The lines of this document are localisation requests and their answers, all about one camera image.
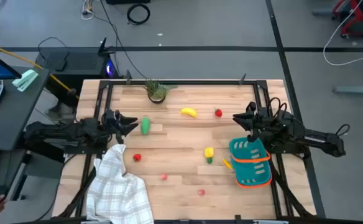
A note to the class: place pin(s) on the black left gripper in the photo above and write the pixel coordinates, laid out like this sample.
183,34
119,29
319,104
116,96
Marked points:
111,122

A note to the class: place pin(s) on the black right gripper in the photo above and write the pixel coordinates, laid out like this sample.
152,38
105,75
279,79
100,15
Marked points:
256,119

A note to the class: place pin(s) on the green toy cucumber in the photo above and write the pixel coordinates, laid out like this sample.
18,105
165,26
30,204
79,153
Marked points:
145,126

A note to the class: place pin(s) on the red toy strawberry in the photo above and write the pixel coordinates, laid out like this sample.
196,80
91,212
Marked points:
218,113
137,157

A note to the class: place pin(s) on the yellow toy bell pepper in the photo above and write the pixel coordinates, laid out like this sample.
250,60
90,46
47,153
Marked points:
209,153

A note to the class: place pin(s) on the yellow toy banana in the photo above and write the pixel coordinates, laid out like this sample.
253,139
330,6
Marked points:
189,112

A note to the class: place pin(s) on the pink textured toy fruit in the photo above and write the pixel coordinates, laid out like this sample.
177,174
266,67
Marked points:
164,177
201,192

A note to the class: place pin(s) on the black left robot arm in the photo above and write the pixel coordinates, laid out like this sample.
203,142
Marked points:
72,130

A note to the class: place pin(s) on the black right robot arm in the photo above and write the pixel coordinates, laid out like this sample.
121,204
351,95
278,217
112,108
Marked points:
318,138

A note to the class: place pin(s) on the potted succulent plant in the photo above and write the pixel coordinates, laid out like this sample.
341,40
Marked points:
156,93

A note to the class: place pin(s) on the small yellow toy corn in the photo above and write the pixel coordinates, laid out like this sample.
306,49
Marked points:
227,164

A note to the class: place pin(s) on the white checked cloth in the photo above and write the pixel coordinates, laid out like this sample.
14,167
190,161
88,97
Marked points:
116,193

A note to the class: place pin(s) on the black computer tower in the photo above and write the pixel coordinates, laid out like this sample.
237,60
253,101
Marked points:
82,65

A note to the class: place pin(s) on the mint green stapler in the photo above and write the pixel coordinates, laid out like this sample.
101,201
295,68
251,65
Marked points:
24,81

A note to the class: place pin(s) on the grey metal base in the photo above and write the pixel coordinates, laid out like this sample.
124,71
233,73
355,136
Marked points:
355,90

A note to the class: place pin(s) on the dark grey desk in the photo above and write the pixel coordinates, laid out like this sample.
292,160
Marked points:
10,118

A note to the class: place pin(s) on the red wheeled chair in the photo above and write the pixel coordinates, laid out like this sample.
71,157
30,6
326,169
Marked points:
357,20

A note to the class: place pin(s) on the black aluminium table frame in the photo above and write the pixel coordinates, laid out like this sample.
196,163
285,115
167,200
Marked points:
200,83

